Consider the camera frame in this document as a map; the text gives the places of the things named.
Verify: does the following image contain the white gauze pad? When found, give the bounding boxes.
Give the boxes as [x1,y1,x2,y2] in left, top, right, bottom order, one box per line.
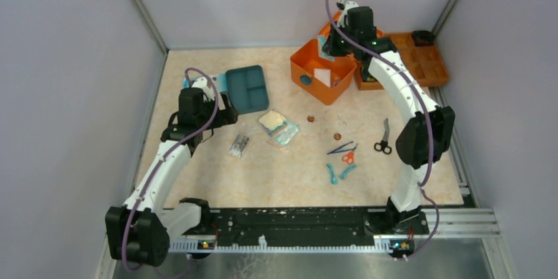
[313,68,332,88]

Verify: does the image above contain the blue white packet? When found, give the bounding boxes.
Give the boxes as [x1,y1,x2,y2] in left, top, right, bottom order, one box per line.
[183,74,228,96]

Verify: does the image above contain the beige gauze packet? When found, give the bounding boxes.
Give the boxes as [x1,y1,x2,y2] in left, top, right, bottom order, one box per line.
[258,110,286,136]

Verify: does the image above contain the teal clear packet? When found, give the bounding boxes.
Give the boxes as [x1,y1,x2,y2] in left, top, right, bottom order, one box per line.
[272,120,299,147]

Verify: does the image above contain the teal small packet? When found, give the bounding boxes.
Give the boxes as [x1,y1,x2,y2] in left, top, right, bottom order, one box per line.
[317,35,335,62]

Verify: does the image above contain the small clear blue packet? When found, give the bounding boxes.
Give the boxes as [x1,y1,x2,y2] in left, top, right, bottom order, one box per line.
[331,76,342,88]

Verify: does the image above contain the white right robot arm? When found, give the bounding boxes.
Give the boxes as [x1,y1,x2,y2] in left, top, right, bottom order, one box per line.
[322,0,455,230]

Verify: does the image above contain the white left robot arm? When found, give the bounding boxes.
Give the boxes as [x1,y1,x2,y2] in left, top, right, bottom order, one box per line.
[105,74,238,268]

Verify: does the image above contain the orange medicine box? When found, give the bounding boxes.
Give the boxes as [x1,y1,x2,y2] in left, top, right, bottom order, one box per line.
[290,23,363,105]

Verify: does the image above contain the small pill blister bag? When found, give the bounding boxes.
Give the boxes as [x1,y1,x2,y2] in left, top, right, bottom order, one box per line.
[229,133,250,158]

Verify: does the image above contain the teal divided tray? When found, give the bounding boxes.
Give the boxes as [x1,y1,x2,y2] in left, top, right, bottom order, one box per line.
[225,65,270,114]

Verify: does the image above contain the black tape roll left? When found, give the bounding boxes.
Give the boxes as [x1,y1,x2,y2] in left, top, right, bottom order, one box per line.
[360,66,377,83]

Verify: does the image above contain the orange compartment tray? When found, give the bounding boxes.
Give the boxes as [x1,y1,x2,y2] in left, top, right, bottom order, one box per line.
[378,30,450,88]

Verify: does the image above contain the blue tweezers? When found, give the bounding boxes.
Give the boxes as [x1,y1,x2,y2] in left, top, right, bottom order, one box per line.
[327,141,354,155]

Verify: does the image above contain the orange small scissors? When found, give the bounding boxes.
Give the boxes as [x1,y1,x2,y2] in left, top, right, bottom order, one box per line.
[342,144,358,165]

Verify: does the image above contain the teal clip left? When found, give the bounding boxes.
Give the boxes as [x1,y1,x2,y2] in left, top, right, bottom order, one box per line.
[326,163,338,185]

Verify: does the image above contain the teal clip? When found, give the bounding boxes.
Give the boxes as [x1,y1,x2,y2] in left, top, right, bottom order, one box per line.
[339,164,357,180]
[326,163,338,185]

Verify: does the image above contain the teal clip right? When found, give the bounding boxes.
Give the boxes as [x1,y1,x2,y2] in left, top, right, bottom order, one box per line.
[339,164,357,180]

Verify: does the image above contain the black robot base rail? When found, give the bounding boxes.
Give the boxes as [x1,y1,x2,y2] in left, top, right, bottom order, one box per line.
[178,206,430,259]

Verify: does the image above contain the black handled scissors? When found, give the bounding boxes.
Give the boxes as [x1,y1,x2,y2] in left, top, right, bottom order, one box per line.
[374,118,392,155]

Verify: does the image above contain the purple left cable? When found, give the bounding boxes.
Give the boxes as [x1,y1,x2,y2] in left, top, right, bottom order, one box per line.
[121,66,220,274]

